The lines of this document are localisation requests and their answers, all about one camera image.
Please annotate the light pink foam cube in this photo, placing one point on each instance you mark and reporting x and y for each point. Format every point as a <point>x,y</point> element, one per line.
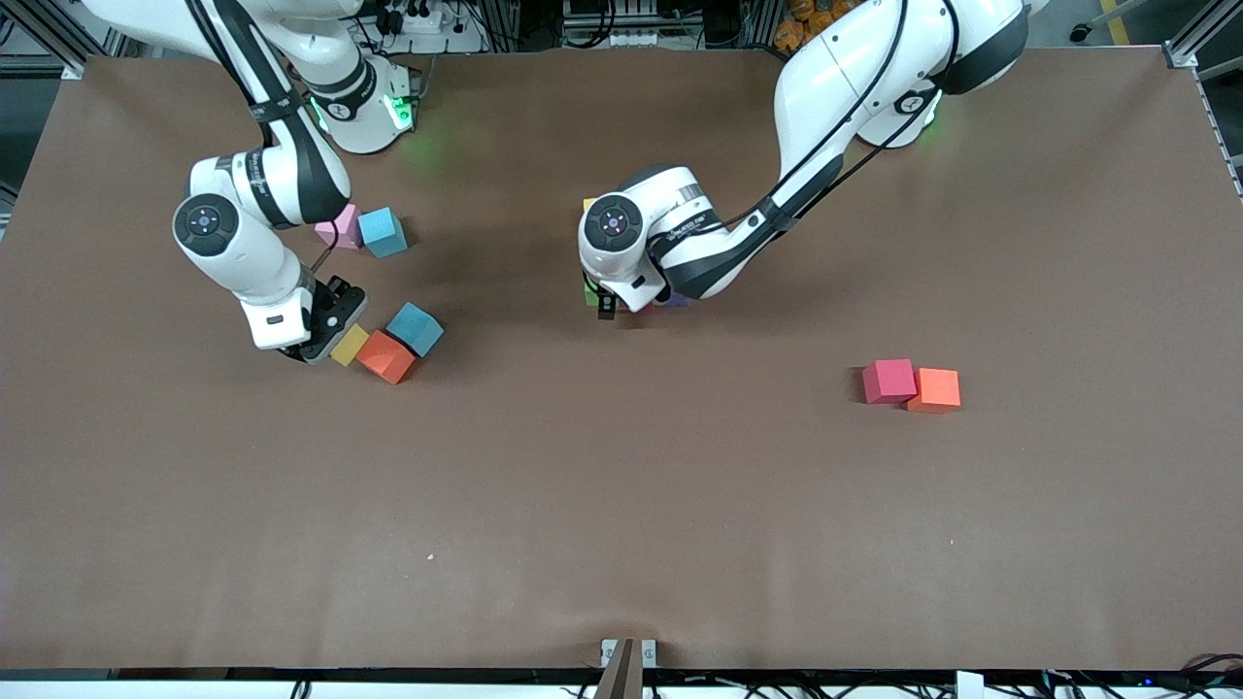
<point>345,231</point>

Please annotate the green foam cube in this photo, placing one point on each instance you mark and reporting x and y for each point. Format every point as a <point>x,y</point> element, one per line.
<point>590,294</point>

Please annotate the small white box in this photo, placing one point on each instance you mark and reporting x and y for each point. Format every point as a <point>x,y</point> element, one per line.
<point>969,685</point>

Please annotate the orange foam cube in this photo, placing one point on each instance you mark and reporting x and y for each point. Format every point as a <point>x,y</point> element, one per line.
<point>386,357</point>
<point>937,389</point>

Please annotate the aluminium side rail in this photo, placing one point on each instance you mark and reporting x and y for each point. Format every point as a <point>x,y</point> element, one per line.
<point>1226,146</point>

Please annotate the pile of orange objects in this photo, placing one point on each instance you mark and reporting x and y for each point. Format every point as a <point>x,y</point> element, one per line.
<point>806,24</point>

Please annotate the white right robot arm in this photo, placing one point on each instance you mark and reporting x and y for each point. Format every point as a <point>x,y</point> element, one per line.
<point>252,262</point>

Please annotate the purple foam cube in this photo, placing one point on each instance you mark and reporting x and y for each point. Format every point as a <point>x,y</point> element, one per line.
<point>677,301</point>

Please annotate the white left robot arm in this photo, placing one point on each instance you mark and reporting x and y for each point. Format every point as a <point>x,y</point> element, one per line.
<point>621,264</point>

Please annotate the brown table cover mat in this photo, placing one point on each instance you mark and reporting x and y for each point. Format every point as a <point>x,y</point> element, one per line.
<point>621,485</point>

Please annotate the red foam cube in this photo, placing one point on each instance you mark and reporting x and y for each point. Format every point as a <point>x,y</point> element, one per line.
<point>889,380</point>

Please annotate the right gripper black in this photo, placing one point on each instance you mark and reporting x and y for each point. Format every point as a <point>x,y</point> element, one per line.
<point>335,309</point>

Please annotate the white power strip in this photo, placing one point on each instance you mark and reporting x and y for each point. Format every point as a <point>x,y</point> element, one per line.
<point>422,17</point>

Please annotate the metal bracket with post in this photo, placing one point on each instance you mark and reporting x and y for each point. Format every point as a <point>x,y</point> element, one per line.
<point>626,675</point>

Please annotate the blue foam cube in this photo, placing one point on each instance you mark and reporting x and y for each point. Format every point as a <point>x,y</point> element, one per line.
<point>382,233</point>
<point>416,328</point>

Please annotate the aluminium frame post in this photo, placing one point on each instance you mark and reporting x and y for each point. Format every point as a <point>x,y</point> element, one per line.
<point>39,29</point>
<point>1204,29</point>

